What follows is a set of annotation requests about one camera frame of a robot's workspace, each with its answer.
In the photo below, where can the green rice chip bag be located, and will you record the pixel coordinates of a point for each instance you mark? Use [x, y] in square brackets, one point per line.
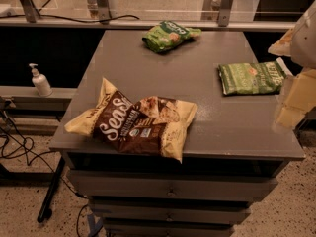
[167, 35]

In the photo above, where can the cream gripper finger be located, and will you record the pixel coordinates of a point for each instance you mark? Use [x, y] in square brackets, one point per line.
[297, 97]

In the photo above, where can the brown sea salt chip bag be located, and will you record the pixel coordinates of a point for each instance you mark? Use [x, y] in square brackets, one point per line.
[154, 125]

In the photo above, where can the middle grey drawer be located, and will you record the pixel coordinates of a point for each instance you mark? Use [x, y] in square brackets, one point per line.
[172, 211]

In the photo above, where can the bottom grey drawer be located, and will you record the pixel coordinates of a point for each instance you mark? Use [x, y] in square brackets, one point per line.
[147, 228]

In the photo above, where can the black table leg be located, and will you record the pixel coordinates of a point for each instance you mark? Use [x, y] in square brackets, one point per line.
[45, 211]

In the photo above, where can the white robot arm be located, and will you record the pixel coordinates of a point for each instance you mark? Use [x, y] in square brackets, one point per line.
[299, 43]

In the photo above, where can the grey drawer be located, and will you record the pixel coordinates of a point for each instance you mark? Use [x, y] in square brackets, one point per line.
[153, 185]
[172, 211]
[147, 228]

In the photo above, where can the grey drawer cabinet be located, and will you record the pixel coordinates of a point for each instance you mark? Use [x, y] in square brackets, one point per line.
[229, 136]

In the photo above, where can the metal railing frame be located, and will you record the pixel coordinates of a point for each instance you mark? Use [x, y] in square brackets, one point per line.
[205, 14]

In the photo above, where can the green kettle chip bag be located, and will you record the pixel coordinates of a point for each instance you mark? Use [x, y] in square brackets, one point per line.
[253, 78]

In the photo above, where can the white pump bottle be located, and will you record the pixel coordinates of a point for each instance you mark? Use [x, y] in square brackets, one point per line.
[40, 81]

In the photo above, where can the top grey drawer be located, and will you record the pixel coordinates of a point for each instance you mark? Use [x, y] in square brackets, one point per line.
[153, 185]

